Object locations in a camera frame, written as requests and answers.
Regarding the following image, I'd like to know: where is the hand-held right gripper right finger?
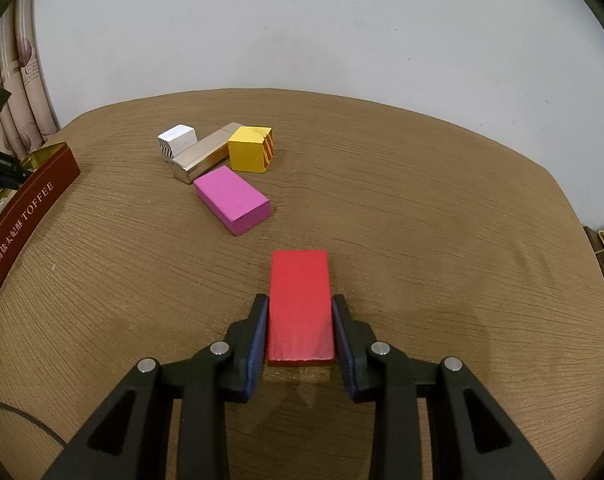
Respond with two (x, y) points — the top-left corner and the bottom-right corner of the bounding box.
(332, 294), (557, 480)

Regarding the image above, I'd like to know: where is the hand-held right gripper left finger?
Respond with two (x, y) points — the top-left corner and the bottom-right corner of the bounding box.
(42, 294), (270, 480)

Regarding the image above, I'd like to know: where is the red metal tin box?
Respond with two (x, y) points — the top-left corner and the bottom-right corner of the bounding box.
(0, 142), (81, 311)

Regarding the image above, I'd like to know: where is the red wooden block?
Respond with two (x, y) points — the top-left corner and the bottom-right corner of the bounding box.
(267, 250), (337, 366)

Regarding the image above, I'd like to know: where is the pink eraser block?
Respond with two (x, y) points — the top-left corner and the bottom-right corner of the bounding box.
(193, 167), (271, 237)

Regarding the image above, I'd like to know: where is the white zebra-striped block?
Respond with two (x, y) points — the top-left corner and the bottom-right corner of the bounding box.
(158, 124), (199, 163)

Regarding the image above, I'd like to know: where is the yellow tiger-striped block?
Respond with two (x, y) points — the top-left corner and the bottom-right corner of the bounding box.
(228, 126), (275, 175)

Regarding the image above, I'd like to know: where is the gold rectangular case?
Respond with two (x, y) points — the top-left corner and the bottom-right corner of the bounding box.
(171, 121), (247, 185)

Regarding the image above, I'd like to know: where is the beige patterned curtain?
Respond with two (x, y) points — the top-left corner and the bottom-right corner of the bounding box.
(0, 0), (63, 153)

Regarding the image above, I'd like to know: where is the black cable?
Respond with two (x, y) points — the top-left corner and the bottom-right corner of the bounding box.
(0, 400), (69, 447)

